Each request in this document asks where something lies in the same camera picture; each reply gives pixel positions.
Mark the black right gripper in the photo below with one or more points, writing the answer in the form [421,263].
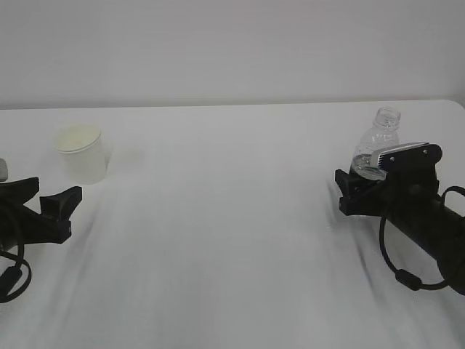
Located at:
[399,193]

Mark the clear plastic water bottle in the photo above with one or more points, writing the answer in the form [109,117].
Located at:
[382,134]

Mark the white paper cup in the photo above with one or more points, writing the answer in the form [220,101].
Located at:
[82,154]

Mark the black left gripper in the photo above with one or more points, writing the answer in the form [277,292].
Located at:
[52,226]

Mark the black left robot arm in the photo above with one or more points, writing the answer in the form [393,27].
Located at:
[50,226]

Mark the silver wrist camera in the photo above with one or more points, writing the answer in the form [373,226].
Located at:
[406,157]
[3,171]

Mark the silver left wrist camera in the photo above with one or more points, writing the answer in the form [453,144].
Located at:
[3,171]

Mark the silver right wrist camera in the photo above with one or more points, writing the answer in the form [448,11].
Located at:
[406,157]

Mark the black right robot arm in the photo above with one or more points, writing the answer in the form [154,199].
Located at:
[443,240]

